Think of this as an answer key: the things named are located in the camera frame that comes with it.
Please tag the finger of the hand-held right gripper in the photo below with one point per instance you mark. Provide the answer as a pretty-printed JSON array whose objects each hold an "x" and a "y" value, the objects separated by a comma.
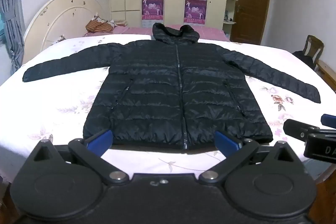
[
  {"x": 329, "y": 119},
  {"x": 296, "y": 129}
]

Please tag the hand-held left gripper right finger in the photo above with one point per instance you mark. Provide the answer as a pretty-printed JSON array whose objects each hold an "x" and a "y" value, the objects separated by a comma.
[{"x": 226, "y": 141}]

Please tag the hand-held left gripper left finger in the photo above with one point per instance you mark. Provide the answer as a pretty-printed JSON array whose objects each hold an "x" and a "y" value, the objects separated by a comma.
[{"x": 101, "y": 140}]

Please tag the black hooded puffer jacket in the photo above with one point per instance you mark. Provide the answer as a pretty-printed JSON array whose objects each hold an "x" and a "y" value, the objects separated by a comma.
[{"x": 157, "y": 87}]

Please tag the wooden side table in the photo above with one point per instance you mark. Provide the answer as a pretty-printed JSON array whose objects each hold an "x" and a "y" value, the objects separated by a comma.
[{"x": 328, "y": 71}]

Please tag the white floral bed sheet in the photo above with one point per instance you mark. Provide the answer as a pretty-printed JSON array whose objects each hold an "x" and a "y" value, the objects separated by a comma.
[{"x": 65, "y": 98}]

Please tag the black bag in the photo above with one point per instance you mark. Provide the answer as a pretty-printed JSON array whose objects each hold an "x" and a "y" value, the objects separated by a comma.
[{"x": 303, "y": 58}]

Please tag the wooden chair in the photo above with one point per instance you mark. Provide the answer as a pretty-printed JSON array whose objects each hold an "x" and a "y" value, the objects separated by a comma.
[{"x": 313, "y": 47}]

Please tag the pink bed sheet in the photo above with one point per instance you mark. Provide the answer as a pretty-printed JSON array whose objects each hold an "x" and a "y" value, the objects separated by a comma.
[{"x": 210, "y": 32}]

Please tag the brown striped cloth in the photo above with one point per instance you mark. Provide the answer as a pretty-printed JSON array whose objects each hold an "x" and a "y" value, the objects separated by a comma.
[{"x": 101, "y": 26}]

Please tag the beige folded cloth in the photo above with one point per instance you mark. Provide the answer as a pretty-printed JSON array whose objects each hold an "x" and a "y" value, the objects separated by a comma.
[{"x": 121, "y": 23}]

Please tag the cream curved headboard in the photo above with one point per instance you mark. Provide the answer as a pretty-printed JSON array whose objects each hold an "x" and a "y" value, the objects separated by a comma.
[{"x": 63, "y": 14}]

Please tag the brown wooden door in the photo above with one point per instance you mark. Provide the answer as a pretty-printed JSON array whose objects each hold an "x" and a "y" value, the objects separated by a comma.
[{"x": 252, "y": 3}]

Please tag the grey curtain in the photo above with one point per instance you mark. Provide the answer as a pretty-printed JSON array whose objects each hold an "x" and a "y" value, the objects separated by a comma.
[{"x": 10, "y": 3}]

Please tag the purple wall poster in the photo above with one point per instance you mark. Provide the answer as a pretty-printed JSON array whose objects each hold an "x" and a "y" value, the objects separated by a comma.
[
  {"x": 152, "y": 10},
  {"x": 195, "y": 10}
]

